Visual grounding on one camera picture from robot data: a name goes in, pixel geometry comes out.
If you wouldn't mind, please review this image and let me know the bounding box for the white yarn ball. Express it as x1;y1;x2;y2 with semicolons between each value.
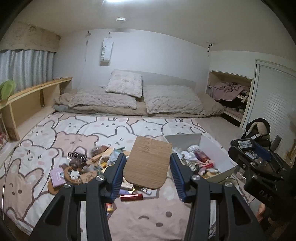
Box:
187;145;200;153

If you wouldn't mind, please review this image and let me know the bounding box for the large beige quilted pillow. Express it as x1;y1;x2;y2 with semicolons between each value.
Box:
143;85;203;115

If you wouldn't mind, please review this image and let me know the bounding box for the green plush toy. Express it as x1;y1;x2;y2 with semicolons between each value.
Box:
0;80;16;100

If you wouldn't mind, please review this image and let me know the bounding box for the round cork coaster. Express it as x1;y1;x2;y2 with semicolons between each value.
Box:
47;180;64;195

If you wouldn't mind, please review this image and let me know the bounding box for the small fluffy beige pillow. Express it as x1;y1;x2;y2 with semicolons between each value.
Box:
105;70;142;98

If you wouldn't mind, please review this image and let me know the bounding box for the white hanging sweet bag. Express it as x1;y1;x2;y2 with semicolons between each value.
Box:
100;38;113;64

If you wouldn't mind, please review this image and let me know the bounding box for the white louvered closet door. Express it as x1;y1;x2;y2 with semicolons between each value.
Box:
242;60;295;159

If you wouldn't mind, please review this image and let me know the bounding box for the wooden rectangular board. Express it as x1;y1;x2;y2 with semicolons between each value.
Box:
123;137;172;190

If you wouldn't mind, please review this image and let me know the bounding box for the white shoe box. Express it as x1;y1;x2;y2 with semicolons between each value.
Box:
165;133;237;183

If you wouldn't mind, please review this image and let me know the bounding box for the round ceiling smoke detector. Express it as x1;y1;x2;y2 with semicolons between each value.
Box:
115;17;127;23

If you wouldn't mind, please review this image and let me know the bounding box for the pile of pink clothes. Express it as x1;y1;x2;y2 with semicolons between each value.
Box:
210;82;250;101

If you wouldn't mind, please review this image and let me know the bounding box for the wooden bedside shelf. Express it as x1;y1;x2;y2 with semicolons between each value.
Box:
1;77;72;141

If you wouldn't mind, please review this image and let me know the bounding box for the doll display box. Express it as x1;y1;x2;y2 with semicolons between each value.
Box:
0;115;10;151

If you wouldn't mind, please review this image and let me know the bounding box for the purple small notebook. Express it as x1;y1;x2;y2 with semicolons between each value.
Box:
50;167;66;188

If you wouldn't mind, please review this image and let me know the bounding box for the red cigarette pack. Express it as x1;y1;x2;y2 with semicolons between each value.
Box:
195;151;210;163

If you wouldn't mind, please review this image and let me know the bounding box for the panda cork coaster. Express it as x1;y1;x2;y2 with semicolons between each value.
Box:
64;166;82;185

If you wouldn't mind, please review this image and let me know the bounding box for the grey blue curtain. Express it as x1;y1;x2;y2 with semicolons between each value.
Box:
1;50;55;92

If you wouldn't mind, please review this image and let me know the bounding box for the folded beige quilt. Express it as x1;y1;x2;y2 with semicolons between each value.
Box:
53;88;137;113

